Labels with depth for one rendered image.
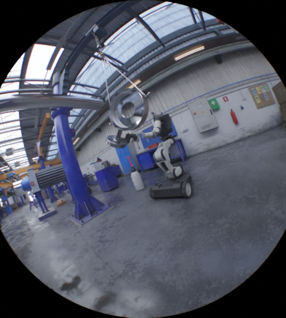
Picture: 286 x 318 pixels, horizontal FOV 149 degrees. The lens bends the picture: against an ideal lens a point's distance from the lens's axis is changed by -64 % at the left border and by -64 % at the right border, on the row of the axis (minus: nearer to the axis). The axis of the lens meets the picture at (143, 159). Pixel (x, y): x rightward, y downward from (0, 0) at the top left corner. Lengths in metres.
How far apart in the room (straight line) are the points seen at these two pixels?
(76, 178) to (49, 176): 1.99
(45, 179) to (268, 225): 4.41
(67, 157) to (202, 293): 2.25
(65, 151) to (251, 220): 2.50
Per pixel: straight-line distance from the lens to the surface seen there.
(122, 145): 0.97
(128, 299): 0.78
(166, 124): 1.72
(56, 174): 3.95
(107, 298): 0.84
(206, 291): 0.69
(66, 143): 2.16
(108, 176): 3.60
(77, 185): 2.04
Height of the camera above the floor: 0.67
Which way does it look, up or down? 1 degrees down
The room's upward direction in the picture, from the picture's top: 20 degrees counter-clockwise
